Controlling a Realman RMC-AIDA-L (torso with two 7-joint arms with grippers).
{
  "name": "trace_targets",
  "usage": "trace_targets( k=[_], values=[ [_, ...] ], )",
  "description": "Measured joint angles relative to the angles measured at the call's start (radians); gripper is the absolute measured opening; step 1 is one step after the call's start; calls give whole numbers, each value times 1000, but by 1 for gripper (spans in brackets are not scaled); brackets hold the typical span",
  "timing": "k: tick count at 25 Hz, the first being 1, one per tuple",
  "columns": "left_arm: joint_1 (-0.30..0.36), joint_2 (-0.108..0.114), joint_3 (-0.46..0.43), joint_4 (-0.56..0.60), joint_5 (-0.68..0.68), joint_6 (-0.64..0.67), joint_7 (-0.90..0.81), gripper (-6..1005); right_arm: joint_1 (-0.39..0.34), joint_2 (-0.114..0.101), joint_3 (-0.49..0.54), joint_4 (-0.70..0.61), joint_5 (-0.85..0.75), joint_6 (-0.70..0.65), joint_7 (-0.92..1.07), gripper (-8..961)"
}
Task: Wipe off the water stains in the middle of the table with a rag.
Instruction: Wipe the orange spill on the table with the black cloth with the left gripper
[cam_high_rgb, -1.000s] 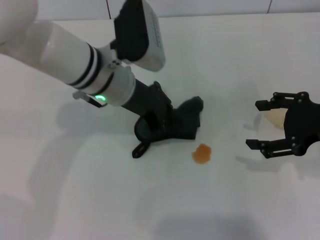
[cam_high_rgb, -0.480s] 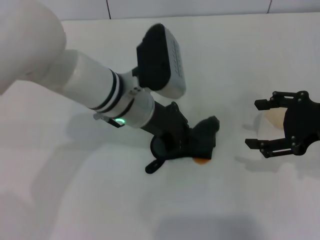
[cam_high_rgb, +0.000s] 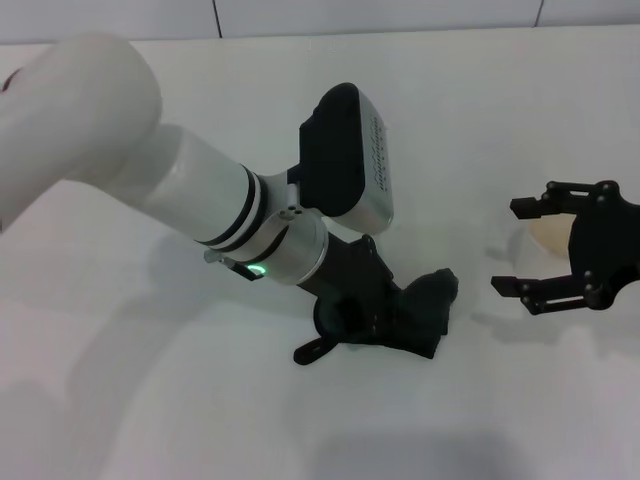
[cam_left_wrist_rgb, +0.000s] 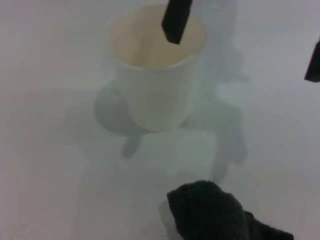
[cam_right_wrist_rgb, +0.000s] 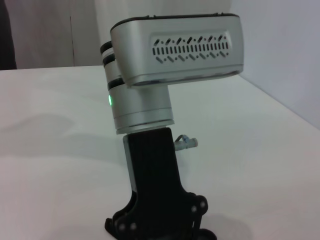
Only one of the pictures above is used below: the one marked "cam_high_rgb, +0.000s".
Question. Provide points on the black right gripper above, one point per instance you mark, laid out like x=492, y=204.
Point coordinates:
x=607, y=245

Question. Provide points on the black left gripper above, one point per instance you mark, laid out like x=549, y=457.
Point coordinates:
x=350, y=270

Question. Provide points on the white paper cup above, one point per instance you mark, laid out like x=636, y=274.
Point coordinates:
x=550, y=237

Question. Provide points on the dark blue rag with loop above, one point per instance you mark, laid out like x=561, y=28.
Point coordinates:
x=420, y=315

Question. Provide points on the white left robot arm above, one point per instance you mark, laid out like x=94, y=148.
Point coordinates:
x=125, y=150

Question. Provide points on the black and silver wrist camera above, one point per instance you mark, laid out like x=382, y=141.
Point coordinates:
x=340, y=150

